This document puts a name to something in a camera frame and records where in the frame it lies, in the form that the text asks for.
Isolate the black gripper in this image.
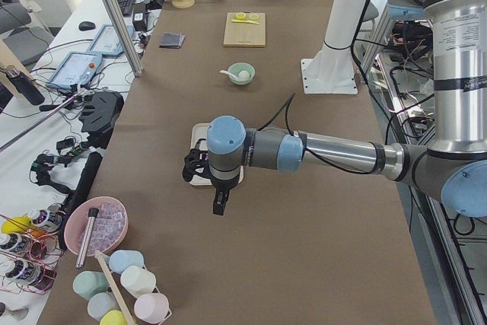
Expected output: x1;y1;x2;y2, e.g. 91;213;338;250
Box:
182;139;238;215

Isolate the white steamed bun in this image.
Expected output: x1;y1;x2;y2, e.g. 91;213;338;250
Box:
238;70;250;78

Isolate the white spoon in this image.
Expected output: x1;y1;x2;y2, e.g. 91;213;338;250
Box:
219;70;239;79

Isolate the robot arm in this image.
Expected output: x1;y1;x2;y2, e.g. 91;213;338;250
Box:
182;0;486;218

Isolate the pink bowl with ice cubes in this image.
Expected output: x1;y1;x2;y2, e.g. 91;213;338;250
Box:
64;196;129;256

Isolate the light green bowl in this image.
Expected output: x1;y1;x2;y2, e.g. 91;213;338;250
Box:
228;62;256;85

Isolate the metal tube in bowl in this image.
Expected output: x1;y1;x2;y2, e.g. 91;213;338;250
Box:
75;208;99;269

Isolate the white rabbit tray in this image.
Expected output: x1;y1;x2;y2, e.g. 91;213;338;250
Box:
189;122;247;189

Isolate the white cup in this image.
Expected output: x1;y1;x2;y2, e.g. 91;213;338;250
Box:
120;266;156;298

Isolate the pink cup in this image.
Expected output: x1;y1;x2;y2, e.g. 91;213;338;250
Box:
134;293;170;324

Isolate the wooden stick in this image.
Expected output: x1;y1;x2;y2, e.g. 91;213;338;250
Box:
94;251;136;325

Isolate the black headset device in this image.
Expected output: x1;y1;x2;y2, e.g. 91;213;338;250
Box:
78;91;124;149

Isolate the green cup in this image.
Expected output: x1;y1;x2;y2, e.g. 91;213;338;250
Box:
72;271;109;301

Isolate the yellow cup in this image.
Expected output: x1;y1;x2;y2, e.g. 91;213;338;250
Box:
100;310;128;325

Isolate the grey folded cloth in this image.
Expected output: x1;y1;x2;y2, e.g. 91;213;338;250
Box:
159;33;186;49

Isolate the bamboo cutting board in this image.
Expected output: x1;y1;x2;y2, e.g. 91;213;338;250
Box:
223;12;266;47

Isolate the grey cup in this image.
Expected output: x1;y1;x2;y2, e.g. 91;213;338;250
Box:
87;292;119;321

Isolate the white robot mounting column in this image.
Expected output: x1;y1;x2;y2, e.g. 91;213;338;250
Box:
301;0;370;94

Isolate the far teach pendant tablet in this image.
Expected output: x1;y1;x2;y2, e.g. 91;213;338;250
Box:
87;24;123;58

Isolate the teach pendant tablet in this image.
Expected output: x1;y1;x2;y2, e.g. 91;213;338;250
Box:
87;24;123;58
46;52;103;90

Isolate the near teach pendant tablet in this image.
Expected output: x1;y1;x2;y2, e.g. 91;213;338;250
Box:
46;52;103;90

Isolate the black computer mouse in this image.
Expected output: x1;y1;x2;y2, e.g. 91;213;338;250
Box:
78;21;96;31

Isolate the black bottle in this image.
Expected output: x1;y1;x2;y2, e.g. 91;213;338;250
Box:
5;65;45;106

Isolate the white wire cup rack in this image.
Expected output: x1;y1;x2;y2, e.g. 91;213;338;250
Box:
106;260;173;325

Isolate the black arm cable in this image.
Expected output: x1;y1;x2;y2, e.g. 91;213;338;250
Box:
258;92;381;174

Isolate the copper wire bottle rack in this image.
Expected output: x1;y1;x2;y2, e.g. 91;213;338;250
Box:
1;217;63;295

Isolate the aluminium frame post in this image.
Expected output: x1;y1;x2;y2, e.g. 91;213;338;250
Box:
102;0;143;77

